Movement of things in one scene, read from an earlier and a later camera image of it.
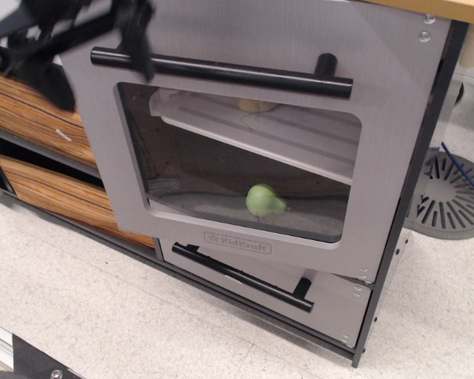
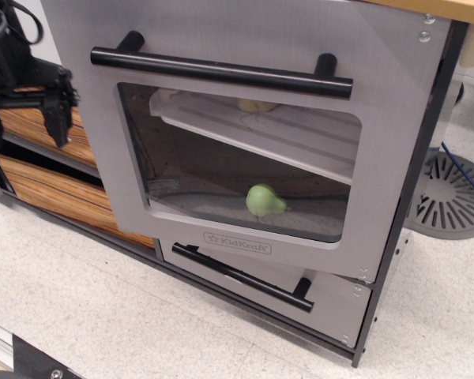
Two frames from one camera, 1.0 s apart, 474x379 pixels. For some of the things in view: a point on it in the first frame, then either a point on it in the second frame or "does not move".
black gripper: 24,46 to 14,79
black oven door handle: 324,81 does not move
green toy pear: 261,200 does not move
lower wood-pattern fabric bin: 77,198 does not move
